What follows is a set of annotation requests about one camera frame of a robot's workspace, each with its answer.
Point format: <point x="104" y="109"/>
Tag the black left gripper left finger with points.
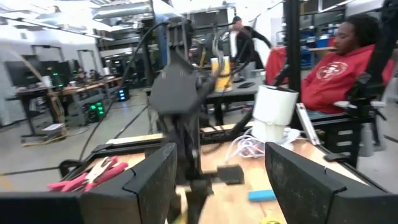
<point x="140" y="199"/>

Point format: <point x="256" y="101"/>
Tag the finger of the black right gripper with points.
<point x="197" y="199"/>

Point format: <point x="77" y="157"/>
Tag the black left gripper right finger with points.
<point x="304" y="199"/>

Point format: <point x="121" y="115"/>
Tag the blue eraser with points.
<point x="261" y="196"/>

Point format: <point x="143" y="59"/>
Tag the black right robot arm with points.
<point x="174" y="90"/>

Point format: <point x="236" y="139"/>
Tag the black slotted plastic basket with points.
<point x="119" y="181"/>

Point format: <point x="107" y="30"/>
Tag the yellow canister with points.
<point x="222" y="77"/>

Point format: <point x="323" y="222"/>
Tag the computer with green lights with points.
<point x="93" y="113"/>

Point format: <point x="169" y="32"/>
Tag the white desk lamp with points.
<point x="273" y="105"/>

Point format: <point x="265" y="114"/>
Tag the black office chair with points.
<point x="360" y="93"/>

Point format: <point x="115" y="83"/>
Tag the red cloth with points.
<point x="275" y="65"/>

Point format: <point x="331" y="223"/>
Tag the wooden desk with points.
<point x="77" y="89"/>

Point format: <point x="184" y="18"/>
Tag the person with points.
<point x="245" y="40"/>
<point x="335" y="74"/>

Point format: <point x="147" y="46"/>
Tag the black monitor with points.
<point x="21" y="73"/>

